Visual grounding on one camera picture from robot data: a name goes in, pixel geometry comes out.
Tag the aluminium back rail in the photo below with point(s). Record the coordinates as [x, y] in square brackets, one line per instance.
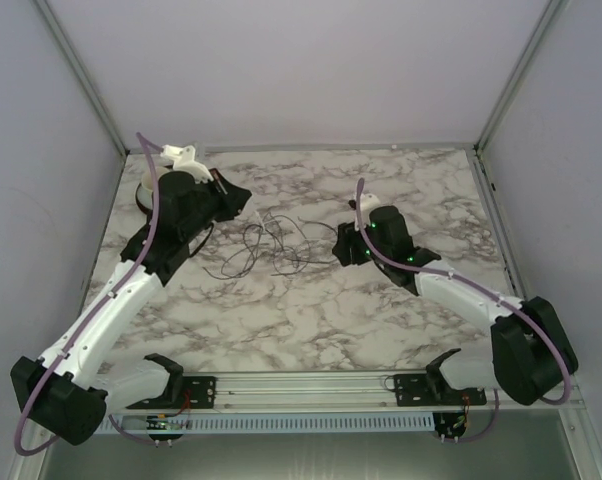
[344, 146]

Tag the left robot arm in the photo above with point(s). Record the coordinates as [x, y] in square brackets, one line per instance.
[62, 390]

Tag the pale yellow mug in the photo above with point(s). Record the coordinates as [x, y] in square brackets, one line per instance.
[147, 184]

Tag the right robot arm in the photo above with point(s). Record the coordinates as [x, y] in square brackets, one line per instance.
[528, 352]

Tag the aluminium frame post right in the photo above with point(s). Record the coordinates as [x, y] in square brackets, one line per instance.
[550, 14]

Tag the aluminium rail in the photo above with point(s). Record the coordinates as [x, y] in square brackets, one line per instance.
[344, 146]
[321, 391]

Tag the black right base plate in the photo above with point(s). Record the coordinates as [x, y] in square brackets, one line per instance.
[421, 389]

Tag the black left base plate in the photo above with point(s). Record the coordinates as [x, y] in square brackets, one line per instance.
[193, 392]

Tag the grey slotted cable duct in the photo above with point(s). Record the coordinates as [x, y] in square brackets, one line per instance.
[200, 424]

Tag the brown rimmed white plate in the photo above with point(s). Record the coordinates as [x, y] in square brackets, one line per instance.
[144, 204]

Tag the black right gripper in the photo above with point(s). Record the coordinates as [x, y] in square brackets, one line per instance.
[346, 247]

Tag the aluminium front rail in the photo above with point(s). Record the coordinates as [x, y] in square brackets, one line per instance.
[321, 391]

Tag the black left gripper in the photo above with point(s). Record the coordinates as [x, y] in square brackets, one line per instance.
[232, 196]

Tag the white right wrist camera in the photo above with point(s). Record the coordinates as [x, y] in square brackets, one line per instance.
[367, 203]

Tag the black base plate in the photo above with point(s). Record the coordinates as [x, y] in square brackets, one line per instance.
[193, 392]
[421, 389]

